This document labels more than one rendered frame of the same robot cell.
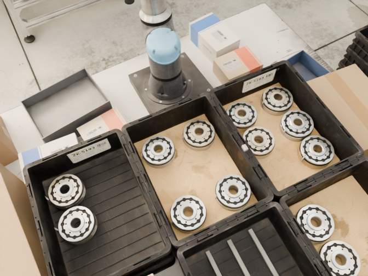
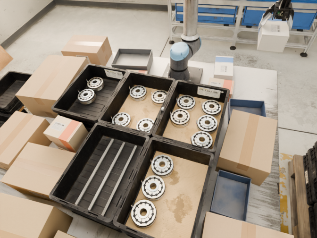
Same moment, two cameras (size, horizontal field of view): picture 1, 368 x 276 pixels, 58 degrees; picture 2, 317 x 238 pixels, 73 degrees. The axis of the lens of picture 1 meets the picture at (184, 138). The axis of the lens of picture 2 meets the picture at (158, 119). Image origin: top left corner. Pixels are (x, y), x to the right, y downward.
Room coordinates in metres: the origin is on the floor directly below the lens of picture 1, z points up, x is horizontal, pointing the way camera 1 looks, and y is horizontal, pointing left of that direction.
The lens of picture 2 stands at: (-0.05, -0.69, 1.77)
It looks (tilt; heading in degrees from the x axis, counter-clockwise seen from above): 53 degrees down; 50
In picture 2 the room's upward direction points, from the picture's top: 9 degrees counter-clockwise
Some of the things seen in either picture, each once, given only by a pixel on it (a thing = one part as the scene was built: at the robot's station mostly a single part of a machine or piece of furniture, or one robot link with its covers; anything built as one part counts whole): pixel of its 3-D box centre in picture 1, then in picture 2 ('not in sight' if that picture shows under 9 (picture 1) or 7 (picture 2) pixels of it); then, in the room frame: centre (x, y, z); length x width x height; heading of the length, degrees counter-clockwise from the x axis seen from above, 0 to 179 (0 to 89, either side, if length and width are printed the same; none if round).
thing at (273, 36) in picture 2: not in sight; (272, 32); (1.08, -0.38, 1.10); 0.20 x 0.12 x 0.09; 25
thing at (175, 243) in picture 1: (193, 161); (138, 100); (0.40, -0.02, 0.92); 0.40 x 0.30 x 0.02; 22
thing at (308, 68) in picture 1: (295, 78); (246, 113); (0.83, -0.46, 0.74); 0.20 x 0.15 x 0.07; 122
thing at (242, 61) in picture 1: (237, 68); (219, 89); (0.89, -0.24, 0.74); 0.16 x 0.12 x 0.07; 114
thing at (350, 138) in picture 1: (281, 122); (193, 112); (0.52, -0.30, 0.92); 0.40 x 0.30 x 0.02; 22
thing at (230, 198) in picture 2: not in sight; (230, 196); (0.35, -0.65, 0.74); 0.20 x 0.15 x 0.07; 22
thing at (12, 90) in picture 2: not in sight; (22, 104); (-0.03, 1.25, 0.37); 0.40 x 0.30 x 0.45; 25
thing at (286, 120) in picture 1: (297, 123); (207, 123); (0.54, -0.37, 0.86); 0.10 x 0.10 x 0.01
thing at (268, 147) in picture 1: (258, 140); (179, 116); (0.49, -0.23, 0.86); 0.10 x 0.10 x 0.01
